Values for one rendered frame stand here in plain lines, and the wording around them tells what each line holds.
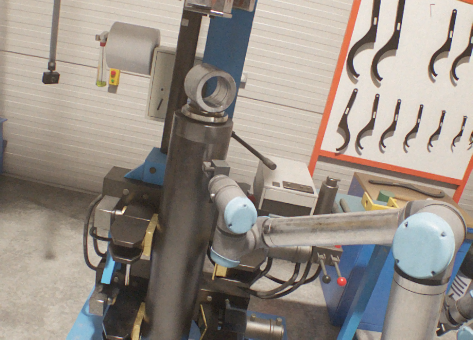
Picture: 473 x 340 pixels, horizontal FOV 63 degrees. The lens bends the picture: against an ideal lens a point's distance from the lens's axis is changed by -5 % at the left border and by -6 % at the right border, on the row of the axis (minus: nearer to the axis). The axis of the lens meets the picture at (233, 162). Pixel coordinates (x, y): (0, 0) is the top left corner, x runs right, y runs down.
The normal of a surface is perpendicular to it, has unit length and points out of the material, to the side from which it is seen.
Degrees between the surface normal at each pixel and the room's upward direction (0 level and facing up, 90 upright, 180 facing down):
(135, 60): 109
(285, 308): 0
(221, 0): 90
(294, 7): 90
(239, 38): 90
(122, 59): 116
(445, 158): 90
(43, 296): 0
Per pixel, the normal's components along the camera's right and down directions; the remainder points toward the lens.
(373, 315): -0.03, 0.35
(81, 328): 0.20, -0.92
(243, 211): 0.34, 0.33
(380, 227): -0.69, -0.07
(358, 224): -0.68, -0.32
